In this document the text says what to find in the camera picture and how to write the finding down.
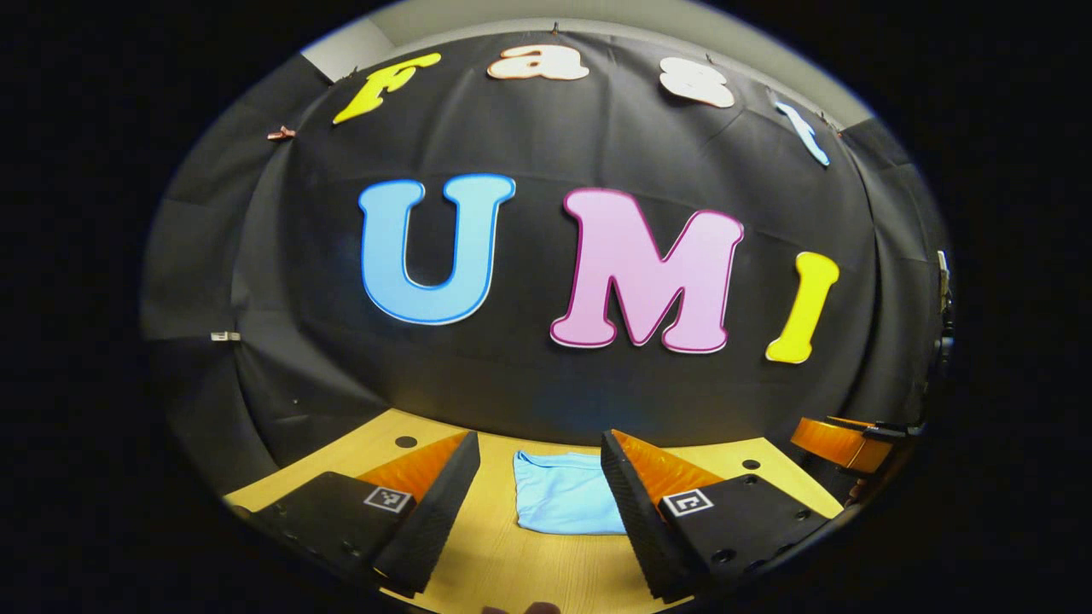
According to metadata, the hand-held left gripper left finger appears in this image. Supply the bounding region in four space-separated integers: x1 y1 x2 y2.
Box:
247 429 481 598

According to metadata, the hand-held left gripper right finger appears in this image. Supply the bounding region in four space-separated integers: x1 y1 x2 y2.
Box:
600 428 845 602

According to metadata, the light blue T-shirt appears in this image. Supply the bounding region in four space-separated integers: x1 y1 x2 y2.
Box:
512 449 628 536

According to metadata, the black backdrop cloth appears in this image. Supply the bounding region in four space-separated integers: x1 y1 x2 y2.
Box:
141 30 952 478

